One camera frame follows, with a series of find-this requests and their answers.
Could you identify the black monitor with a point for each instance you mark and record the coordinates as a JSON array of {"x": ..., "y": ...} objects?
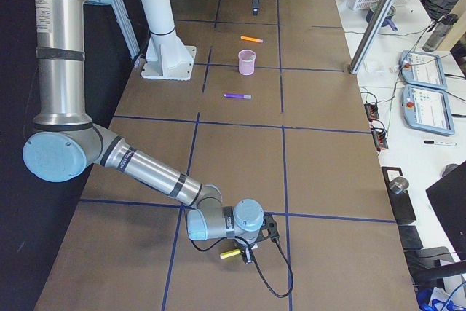
[{"x": 447, "y": 197}]

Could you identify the teach pendant tablet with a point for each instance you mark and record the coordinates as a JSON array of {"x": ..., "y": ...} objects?
[
  {"x": 427, "y": 109},
  {"x": 422, "y": 69}
]

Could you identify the upper teach pendant tablet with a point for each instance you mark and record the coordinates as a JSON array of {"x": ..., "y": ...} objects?
[{"x": 422, "y": 69}]

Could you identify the orange highlighter pen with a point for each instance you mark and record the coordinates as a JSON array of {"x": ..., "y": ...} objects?
[{"x": 251, "y": 39}]

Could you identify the orange terminal block lower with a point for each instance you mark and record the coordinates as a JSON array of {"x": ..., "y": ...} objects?
[{"x": 379, "y": 136}]

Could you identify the orange terminal block upper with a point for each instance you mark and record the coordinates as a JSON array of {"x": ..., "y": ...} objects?
[{"x": 372, "y": 111}]

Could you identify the black marker pen on desk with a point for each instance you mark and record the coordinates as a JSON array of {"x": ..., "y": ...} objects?
[{"x": 439, "y": 143}]

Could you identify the dark water bottle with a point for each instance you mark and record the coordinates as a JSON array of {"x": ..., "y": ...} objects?
[{"x": 442, "y": 27}]

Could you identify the orange terminal block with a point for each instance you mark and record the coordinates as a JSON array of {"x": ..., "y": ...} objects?
[
  {"x": 372, "y": 111},
  {"x": 379, "y": 136}
]

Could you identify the black box on desk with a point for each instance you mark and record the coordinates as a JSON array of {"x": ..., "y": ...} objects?
[{"x": 401, "y": 203}]

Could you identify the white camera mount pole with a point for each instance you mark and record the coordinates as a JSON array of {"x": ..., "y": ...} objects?
[{"x": 166, "y": 57}]

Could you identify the yellow highlighter pen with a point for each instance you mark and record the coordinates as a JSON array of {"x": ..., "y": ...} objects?
[{"x": 229, "y": 254}]

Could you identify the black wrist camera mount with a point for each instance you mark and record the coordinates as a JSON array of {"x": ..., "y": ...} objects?
[{"x": 271, "y": 228}]

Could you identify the aluminium frame post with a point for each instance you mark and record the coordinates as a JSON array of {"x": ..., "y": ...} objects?
[{"x": 369, "y": 35}]

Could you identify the small metal cup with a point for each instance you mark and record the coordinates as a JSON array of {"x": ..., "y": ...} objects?
[{"x": 398, "y": 185}]

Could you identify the purple marker pen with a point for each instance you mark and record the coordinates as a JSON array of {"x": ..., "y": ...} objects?
[{"x": 237, "y": 96}]

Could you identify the lower teach pendant tablet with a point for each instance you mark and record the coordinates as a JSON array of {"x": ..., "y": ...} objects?
[{"x": 427, "y": 109}]

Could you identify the pink plastic pen holder cup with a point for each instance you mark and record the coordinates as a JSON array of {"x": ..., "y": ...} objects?
[{"x": 246, "y": 63}]

